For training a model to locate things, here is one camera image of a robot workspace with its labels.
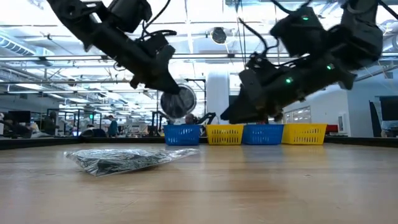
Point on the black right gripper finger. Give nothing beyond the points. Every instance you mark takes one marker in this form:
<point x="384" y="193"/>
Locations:
<point x="252" y="115"/>

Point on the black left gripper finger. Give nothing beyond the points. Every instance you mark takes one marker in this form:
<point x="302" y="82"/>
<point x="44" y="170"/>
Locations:
<point x="164" y="84"/>

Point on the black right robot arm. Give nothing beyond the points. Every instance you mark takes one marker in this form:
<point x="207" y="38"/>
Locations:
<point x="360" y="37"/>

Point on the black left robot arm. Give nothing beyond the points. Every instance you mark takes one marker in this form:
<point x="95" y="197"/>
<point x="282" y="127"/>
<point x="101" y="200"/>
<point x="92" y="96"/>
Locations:
<point x="102" y="34"/>

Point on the black background robot arm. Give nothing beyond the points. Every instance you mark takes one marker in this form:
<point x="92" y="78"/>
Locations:
<point x="155" y="121"/>
<point x="206" y="118"/>

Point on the blue plastic basket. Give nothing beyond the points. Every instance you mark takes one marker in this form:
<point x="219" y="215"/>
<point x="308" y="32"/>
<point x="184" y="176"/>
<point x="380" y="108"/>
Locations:
<point x="182" y="135"/>
<point x="262" y="134"/>

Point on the yellow plastic basket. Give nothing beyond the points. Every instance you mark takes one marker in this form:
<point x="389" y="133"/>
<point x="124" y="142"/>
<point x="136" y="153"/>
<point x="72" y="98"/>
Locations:
<point x="304" y="134"/>
<point x="224" y="134"/>

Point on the black gantry stand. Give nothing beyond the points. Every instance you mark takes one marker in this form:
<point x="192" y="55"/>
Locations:
<point x="204" y="93"/>

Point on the person's head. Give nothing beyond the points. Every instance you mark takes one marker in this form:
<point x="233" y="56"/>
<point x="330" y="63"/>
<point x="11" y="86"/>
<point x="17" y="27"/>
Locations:
<point x="189" y="119"/>

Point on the red box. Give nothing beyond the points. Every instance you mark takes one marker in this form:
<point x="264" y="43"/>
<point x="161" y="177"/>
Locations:
<point x="332" y="128"/>

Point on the person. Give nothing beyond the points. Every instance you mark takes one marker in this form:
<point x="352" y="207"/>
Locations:
<point x="112" y="126"/>
<point x="49" y="123"/>
<point x="91" y="132"/>

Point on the small black monitor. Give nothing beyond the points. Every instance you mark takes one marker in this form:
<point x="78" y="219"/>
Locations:
<point x="19" y="116"/>

